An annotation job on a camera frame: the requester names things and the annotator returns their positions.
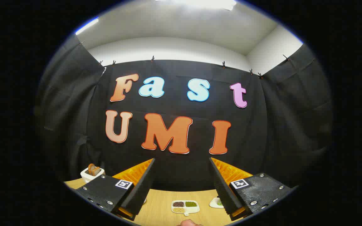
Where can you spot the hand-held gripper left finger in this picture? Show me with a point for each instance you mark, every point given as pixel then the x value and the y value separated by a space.
pixel 140 191

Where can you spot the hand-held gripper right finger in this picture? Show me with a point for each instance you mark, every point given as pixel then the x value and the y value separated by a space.
pixel 225 191

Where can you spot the small white dish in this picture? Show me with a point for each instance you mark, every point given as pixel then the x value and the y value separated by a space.
pixel 213 204

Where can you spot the pile of green beans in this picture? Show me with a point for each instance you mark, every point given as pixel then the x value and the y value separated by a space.
pixel 191 204

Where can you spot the white divided tray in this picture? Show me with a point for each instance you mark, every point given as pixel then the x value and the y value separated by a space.
pixel 193 209

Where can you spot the pile of dark red beans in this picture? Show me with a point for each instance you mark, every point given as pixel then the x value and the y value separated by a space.
pixel 178 204

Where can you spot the pile of yellow soybeans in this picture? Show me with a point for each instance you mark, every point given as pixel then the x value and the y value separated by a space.
pixel 178 210

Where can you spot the toasted bread slice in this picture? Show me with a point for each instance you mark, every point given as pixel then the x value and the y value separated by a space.
pixel 96 171
pixel 91 168

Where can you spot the white toaster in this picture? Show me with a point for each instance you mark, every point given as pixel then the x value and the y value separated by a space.
pixel 88 178

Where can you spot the long ceiling light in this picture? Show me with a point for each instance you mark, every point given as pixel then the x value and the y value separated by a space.
pixel 87 25

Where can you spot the wide ceiling light panel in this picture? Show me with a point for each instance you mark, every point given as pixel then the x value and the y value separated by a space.
pixel 200 3

